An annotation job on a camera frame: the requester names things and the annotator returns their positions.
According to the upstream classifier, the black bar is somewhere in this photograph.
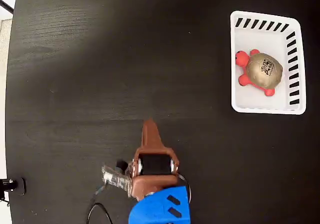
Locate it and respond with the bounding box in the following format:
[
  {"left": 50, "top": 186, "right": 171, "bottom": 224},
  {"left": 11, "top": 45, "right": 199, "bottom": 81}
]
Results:
[{"left": 0, "top": 0, "right": 15, "bottom": 14}]

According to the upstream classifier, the turtle toy with printed shell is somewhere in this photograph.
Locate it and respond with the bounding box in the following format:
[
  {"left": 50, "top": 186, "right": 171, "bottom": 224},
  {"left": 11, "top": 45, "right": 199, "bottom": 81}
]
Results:
[{"left": 234, "top": 49, "right": 285, "bottom": 97}]

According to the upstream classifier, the white red servo lead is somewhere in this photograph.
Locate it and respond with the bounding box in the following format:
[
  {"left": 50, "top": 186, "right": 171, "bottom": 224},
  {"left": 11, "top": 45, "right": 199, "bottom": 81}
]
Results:
[{"left": 177, "top": 174, "right": 193, "bottom": 202}]

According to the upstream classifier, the black clamp mount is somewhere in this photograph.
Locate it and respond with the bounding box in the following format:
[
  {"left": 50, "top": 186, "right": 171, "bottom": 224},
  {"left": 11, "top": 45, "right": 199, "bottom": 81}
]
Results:
[{"left": 0, "top": 177, "right": 27, "bottom": 197}]

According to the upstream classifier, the black camera circuit board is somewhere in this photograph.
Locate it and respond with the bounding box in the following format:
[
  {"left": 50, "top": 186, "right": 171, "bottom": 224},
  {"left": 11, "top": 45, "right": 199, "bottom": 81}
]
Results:
[{"left": 101, "top": 160, "right": 132, "bottom": 197}]

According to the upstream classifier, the white plastic basket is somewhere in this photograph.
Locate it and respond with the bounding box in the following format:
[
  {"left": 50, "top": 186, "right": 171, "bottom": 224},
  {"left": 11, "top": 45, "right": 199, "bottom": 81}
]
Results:
[{"left": 229, "top": 10, "right": 307, "bottom": 115}]

